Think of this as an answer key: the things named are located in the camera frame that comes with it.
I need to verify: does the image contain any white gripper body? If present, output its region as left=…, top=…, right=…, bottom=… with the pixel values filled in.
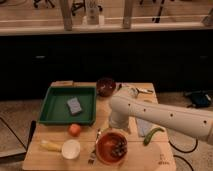
left=109, top=111, right=129, bottom=131

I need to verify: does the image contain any dark grape bunch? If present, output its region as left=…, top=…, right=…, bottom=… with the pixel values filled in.
left=111, top=142, right=127, bottom=157

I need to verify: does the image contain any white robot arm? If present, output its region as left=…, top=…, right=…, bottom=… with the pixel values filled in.
left=109, top=90, right=213, bottom=145

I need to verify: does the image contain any red bowl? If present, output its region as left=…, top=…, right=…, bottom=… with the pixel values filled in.
left=96, top=131, right=127, bottom=165

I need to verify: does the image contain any dark purple bowl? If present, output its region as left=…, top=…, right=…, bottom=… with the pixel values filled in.
left=96, top=77, right=116, bottom=97

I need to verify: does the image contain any grey cloth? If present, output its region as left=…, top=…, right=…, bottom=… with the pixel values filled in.
left=136, top=119, right=153, bottom=137

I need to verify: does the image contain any metal measuring cup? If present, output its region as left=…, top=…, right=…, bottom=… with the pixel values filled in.
left=117, top=83, right=154, bottom=98

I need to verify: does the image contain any green chili pepper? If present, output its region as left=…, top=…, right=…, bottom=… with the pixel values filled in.
left=143, top=127, right=164, bottom=146

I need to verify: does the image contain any orange fruit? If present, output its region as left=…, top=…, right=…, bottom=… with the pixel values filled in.
left=68, top=124, right=81, bottom=137

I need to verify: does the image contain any metal fork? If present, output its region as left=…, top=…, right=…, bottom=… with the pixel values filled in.
left=88, top=128, right=101, bottom=165

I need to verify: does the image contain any green plastic tray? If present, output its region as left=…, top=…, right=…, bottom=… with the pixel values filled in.
left=38, top=86, right=96, bottom=125

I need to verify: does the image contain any white cup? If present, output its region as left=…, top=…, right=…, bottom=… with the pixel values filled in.
left=61, top=139, right=81, bottom=159

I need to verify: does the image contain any blue black device on floor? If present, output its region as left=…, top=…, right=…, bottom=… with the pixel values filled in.
left=190, top=92, right=212, bottom=108

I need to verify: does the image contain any black floor cable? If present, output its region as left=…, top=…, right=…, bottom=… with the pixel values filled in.
left=168, top=104, right=200, bottom=171

